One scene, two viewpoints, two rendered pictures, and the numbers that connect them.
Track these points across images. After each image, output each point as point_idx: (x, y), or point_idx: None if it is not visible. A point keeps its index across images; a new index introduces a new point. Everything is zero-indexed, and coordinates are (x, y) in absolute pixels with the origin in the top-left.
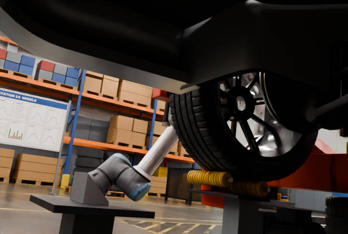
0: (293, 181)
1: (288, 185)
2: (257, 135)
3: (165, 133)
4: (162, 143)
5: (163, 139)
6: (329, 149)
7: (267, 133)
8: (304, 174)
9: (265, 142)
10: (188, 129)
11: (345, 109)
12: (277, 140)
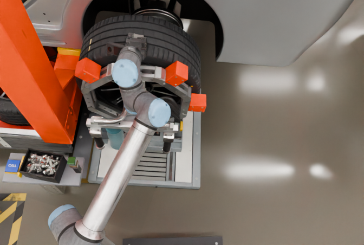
0: (79, 103)
1: (79, 110)
2: (95, 106)
3: (106, 240)
4: (111, 242)
5: (110, 241)
6: (59, 72)
7: (100, 92)
8: (80, 92)
9: (107, 94)
10: None
11: None
12: (108, 84)
